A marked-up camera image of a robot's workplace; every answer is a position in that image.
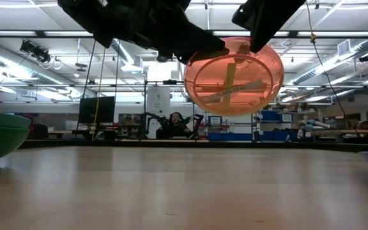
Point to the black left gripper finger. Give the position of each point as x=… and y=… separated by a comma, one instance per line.
x=200, y=57
x=190, y=41

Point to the orange translucent plastic plate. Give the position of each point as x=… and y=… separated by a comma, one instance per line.
x=235, y=80

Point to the background black robot arm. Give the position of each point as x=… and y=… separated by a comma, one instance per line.
x=153, y=121
x=195, y=123

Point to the white hanging sign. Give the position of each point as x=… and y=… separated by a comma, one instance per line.
x=158, y=100

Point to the blue shelf crate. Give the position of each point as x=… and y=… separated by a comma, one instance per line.
x=275, y=115

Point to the person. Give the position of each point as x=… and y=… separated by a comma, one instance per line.
x=174, y=127

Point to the blue storage bin row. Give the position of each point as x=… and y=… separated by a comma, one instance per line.
x=230, y=136

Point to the black ceiling-mounted device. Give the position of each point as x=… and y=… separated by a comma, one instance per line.
x=35, y=51

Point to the black computer monitor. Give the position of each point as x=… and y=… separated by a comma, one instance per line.
x=96, y=110

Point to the teal plastic plate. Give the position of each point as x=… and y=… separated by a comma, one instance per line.
x=2, y=119

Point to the silver ceiling air duct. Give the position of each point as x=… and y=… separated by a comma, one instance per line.
x=331, y=67

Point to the black table frame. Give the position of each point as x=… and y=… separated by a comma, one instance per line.
x=235, y=144

